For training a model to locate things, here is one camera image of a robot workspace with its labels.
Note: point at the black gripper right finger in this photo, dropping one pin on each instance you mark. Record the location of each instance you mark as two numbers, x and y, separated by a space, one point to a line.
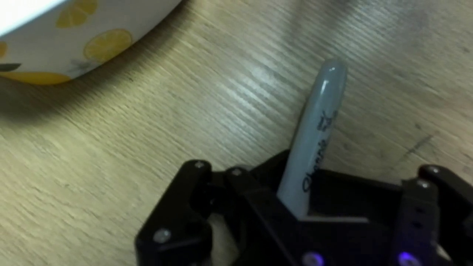
394 222

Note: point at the grey marker with green cap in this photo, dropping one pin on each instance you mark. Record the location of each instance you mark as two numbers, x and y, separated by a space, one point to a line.
320 134

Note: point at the white bowl with lemon print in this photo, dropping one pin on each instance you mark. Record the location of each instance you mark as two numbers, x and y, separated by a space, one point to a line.
98 35

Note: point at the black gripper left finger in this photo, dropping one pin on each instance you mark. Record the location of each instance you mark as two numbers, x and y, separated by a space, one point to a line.
237 216

